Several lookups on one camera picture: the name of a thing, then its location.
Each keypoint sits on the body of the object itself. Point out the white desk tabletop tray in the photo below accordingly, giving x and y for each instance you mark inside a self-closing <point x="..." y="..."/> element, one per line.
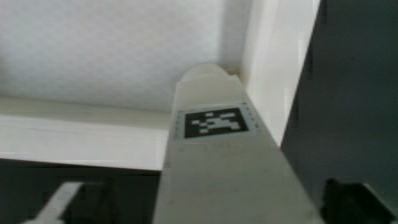
<point x="95" y="54"/>

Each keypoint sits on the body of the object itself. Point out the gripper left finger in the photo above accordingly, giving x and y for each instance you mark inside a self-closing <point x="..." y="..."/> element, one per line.
<point x="81" y="204"/>

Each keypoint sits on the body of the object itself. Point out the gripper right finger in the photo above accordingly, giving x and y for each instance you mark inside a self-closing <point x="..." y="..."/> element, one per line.
<point x="353" y="205"/>

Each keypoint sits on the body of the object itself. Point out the white desk leg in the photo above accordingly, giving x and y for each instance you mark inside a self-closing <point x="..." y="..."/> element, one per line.
<point x="229" y="183"/>

